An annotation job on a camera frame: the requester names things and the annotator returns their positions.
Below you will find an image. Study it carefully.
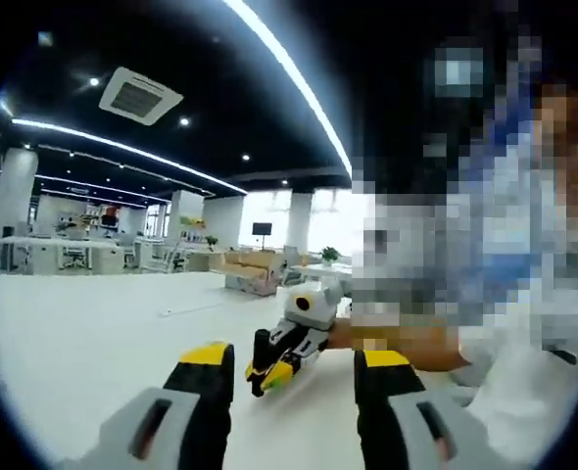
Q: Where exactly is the open cardboard box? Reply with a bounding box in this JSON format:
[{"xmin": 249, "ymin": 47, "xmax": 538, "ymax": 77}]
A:
[
  {"xmin": 209, "ymin": 249, "xmax": 278, "ymax": 298},
  {"xmin": 249, "ymin": 250, "xmax": 288, "ymax": 285}
]

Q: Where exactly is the black monitor on stand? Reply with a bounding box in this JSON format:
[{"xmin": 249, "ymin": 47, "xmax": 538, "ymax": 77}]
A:
[{"xmin": 251, "ymin": 221, "xmax": 274, "ymax": 251}]

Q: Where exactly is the thin white cable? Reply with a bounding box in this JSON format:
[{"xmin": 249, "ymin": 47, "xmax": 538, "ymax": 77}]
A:
[{"xmin": 160, "ymin": 299, "xmax": 224, "ymax": 317}]

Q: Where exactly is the white office chair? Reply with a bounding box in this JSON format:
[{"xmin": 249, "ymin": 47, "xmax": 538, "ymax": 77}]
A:
[{"xmin": 281, "ymin": 244, "xmax": 304, "ymax": 286}]

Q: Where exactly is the long straight ceiling light strip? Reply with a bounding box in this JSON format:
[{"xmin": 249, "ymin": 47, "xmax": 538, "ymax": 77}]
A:
[{"xmin": 222, "ymin": 0, "xmax": 354, "ymax": 178}]

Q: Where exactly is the person's right hand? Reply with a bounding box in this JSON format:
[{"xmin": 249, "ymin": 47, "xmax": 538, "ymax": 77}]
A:
[{"xmin": 325, "ymin": 322, "xmax": 354, "ymax": 350}]

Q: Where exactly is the small white desk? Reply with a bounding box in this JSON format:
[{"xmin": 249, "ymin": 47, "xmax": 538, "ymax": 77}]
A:
[{"xmin": 298, "ymin": 263, "xmax": 354, "ymax": 286}]

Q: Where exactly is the white office workstation row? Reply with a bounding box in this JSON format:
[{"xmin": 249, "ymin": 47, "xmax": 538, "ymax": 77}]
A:
[{"xmin": 0, "ymin": 235, "xmax": 123, "ymax": 275}]

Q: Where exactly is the curved ceiling light strip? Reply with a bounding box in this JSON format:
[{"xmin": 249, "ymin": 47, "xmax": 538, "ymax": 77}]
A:
[{"xmin": 10, "ymin": 117, "xmax": 249, "ymax": 196}]

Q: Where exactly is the square ceiling air vent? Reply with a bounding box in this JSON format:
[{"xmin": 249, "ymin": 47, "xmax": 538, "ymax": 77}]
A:
[{"xmin": 97, "ymin": 66, "xmax": 186, "ymax": 128}]

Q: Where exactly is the black lipstick cap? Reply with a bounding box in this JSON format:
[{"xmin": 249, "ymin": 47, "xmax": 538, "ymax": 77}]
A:
[{"xmin": 253, "ymin": 328, "xmax": 271, "ymax": 366}]

